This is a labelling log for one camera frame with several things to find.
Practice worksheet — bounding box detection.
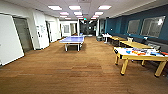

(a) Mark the orange red bowl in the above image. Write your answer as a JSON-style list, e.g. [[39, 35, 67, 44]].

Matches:
[[134, 49, 148, 57]]

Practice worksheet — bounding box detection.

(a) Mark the white wall notice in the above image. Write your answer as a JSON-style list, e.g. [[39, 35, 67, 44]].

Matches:
[[36, 24, 46, 35]]

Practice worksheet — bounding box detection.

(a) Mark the dark hallway doorway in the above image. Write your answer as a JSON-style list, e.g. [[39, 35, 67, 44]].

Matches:
[[13, 17, 35, 53], [44, 20, 54, 44]]

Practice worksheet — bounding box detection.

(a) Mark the white door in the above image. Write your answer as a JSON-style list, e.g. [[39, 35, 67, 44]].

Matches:
[[0, 13, 25, 66]]

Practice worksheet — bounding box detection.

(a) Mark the framed interior window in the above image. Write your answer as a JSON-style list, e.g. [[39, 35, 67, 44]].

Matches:
[[126, 19, 141, 36], [139, 15, 166, 39]]

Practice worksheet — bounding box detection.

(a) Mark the long wooden table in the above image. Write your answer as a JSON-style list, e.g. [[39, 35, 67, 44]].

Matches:
[[109, 35, 128, 45], [127, 40, 161, 52]]

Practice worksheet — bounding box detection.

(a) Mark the yellow game table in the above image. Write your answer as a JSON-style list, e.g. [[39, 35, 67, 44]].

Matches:
[[113, 46, 168, 79]]

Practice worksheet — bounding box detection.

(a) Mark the small white table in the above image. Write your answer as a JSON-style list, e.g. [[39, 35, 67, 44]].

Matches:
[[101, 33, 113, 44]]

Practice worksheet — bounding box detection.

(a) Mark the blue ping pong table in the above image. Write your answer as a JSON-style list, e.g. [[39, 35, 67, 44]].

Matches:
[[58, 34, 86, 53]]

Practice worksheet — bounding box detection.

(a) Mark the rectangular ceiling light panel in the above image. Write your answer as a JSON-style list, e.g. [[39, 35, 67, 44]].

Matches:
[[97, 4, 113, 11], [94, 11, 105, 16], [59, 11, 70, 16], [73, 11, 83, 16], [47, 4, 64, 11], [68, 4, 82, 11]]

